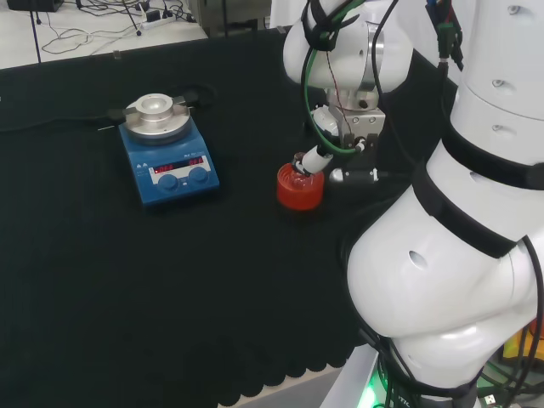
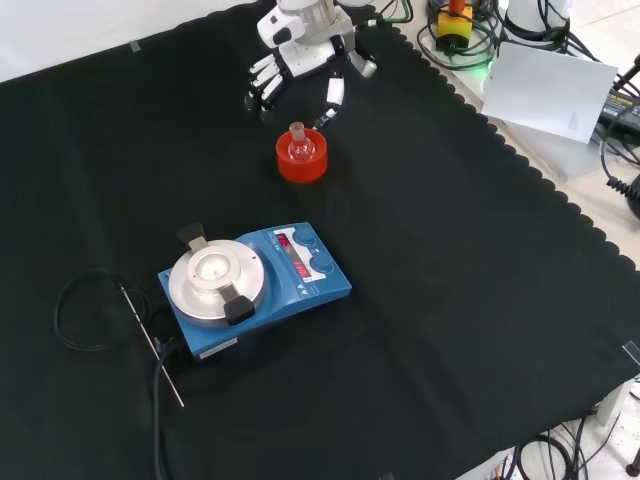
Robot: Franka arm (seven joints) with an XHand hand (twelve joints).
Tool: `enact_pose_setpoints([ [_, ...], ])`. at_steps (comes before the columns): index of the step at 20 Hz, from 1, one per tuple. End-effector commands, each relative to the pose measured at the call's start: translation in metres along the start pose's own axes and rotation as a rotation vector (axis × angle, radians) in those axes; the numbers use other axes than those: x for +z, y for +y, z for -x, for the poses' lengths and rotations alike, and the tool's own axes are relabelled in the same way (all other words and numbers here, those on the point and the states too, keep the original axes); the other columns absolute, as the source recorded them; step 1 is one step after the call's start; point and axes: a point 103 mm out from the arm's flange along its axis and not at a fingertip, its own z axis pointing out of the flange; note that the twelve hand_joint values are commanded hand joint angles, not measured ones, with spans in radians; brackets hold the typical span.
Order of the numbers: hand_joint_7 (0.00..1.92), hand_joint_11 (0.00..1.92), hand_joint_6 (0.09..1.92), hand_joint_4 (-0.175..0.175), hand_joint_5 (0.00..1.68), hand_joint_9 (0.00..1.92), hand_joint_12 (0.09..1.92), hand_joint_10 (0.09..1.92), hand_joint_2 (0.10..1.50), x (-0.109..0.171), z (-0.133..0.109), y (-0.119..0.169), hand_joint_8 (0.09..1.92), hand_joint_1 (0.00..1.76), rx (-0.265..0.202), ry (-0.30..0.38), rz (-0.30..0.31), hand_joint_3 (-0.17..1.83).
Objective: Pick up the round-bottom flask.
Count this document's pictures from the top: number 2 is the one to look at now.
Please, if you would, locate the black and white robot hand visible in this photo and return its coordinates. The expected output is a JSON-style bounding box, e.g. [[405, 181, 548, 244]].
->
[[243, 19, 379, 132]]

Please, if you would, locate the clear glass round-bottom flask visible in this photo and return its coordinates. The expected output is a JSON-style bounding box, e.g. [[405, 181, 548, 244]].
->
[[288, 120, 312, 163]]

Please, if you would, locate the yellow stop button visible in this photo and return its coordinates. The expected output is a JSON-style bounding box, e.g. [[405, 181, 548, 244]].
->
[[434, 0, 475, 52]]

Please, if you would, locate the pale board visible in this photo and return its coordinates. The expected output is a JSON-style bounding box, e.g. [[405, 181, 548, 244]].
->
[[480, 40, 620, 146]]

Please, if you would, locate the heater with blue base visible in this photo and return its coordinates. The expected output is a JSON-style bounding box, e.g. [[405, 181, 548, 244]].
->
[[157, 221, 353, 363]]

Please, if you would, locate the black bench cloth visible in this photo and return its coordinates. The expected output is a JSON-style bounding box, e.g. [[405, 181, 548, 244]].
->
[[0, 0, 640, 480]]

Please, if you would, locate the black power adapter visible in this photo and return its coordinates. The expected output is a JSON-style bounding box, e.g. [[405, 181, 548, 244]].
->
[[598, 84, 640, 134]]

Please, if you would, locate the thin metal probe rod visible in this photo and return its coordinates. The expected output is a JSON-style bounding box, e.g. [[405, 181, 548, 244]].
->
[[117, 283, 186, 408]]

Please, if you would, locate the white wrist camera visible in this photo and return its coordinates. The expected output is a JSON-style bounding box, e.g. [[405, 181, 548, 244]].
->
[[256, 9, 301, 49]]

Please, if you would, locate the red plastic flask ring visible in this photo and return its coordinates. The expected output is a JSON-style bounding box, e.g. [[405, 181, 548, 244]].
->
[[275, 127, 330, 184]]

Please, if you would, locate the grey metal base plate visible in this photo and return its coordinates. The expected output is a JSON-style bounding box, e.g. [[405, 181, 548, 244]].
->
[[492, 117, 619, 177]]

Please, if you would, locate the black coiled cable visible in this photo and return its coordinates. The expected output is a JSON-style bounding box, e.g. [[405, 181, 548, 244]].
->
[[599, 139, 640, 204]]

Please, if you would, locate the thin black probe cable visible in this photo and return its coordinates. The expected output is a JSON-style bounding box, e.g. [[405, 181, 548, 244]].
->
[[53, 269, 174, 351]]

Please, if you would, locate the thick black power cable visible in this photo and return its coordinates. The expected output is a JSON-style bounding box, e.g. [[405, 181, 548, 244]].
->
[[151, 339, 177, 480]]

